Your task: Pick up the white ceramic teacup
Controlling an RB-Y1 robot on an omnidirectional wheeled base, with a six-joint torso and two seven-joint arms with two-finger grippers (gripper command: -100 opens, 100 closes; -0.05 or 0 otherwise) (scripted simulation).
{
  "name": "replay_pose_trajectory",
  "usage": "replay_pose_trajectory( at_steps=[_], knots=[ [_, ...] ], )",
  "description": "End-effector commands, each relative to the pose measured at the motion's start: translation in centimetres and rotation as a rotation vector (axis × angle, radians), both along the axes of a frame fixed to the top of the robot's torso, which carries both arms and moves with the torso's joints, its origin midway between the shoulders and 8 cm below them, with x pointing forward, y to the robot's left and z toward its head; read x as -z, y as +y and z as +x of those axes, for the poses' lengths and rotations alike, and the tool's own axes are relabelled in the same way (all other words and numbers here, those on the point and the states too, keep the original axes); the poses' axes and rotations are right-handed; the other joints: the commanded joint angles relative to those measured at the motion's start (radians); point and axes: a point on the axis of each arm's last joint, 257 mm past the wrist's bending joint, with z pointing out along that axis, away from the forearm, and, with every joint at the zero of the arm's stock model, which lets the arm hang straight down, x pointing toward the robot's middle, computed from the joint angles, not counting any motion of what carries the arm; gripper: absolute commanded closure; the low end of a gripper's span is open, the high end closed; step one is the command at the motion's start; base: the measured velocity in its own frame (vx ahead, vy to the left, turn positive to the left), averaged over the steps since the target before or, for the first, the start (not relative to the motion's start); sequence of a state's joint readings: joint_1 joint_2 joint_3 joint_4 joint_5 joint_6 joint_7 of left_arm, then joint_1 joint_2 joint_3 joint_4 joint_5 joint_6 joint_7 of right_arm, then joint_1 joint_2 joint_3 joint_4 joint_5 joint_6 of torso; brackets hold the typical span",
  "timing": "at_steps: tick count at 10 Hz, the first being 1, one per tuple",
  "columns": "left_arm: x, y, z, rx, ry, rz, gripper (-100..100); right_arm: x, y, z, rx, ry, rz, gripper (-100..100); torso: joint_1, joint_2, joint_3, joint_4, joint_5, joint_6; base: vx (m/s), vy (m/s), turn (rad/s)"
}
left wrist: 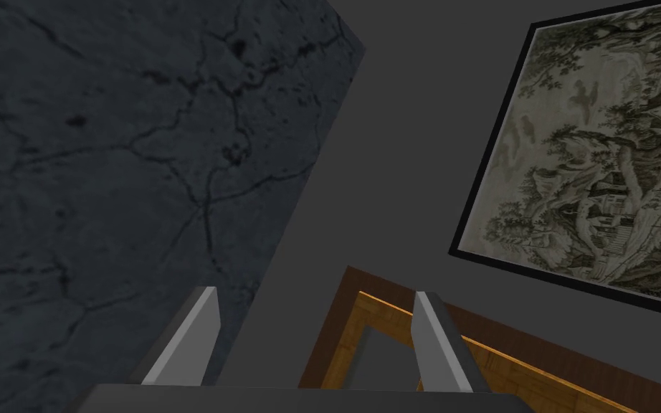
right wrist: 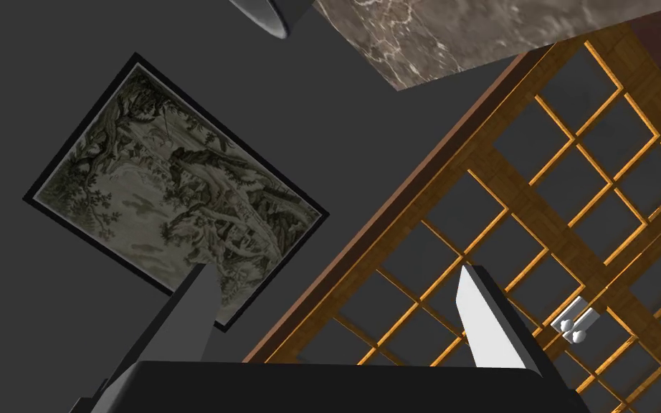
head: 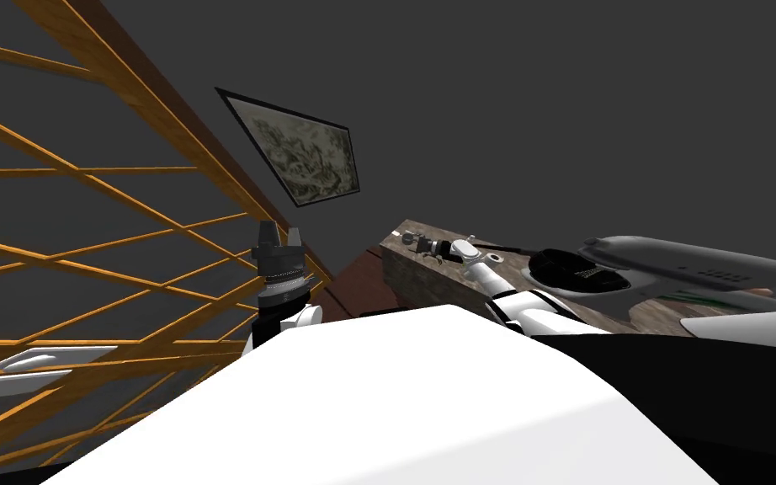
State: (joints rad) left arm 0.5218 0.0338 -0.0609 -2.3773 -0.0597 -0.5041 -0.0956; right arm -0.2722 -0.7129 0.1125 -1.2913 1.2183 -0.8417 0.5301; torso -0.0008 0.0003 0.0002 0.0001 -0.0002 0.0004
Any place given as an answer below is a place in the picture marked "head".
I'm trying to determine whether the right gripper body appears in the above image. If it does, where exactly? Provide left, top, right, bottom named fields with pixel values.
left=401, top=232, right=465, bottom=265

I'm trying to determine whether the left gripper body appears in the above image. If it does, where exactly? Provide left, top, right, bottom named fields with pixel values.
left=251, top=243, right=308, bottom=278

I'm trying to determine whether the brown wooden table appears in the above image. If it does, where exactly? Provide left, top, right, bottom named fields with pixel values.
left=379, top=218, right=776, bottom=339

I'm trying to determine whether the black bowl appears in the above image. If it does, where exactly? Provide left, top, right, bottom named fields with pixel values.
left=519, top=247, right=633, bottom=301

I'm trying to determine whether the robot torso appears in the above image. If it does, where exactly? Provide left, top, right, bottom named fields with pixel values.
left=39, top=302, right=720, bottom=485

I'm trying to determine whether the orange wooden lattice shelf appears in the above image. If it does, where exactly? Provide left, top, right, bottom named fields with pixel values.
left=0, top=0, right=335, bottom=481

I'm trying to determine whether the grey elongated object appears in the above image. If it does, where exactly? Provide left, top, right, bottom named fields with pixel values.
left=577, top=235, right=776, bottom=312

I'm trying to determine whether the black framed wall picture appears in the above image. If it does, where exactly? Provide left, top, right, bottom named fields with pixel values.
left=215, top=87, right=362, bottom=209

